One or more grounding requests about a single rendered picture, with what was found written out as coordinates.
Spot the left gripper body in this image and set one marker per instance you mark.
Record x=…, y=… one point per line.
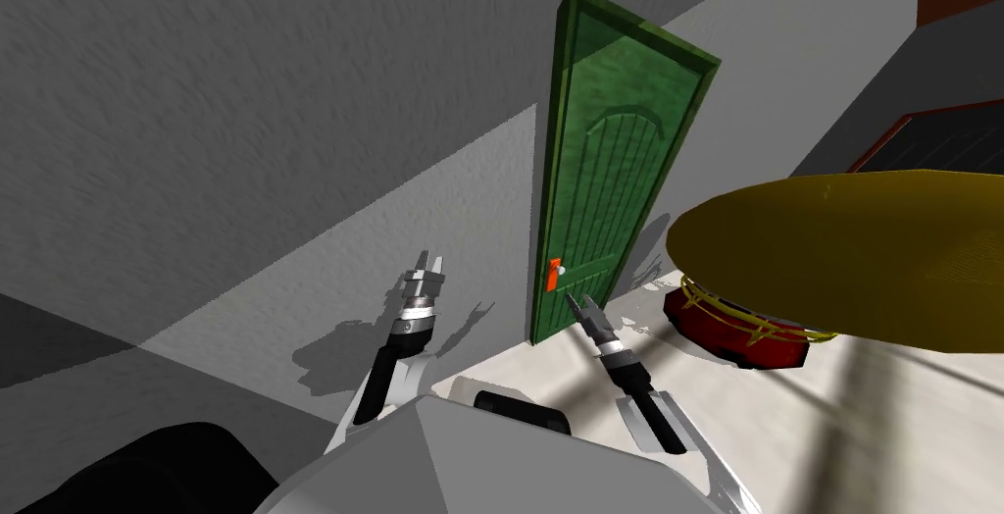
x=422, y=296

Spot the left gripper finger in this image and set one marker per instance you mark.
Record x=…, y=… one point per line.
x=436, y=267
x=417, y=263

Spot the yellow round table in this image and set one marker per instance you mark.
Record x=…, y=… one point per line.
x=847, y=255

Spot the green panelled door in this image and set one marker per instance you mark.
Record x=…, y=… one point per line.
x=620, y=161

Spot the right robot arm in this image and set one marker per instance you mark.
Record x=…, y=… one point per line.
x=647, y=408

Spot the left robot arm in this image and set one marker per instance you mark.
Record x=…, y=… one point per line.
x=383, y=380

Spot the dark panel with red frame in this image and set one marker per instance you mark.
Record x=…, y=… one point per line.
x=941, y=145

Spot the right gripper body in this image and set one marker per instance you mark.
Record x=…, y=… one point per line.
x=602, y=332

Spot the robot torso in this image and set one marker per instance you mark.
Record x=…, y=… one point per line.
x=486, y=467

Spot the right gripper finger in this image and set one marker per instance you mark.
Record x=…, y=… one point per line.
x=576, y=306
x=594, y=307

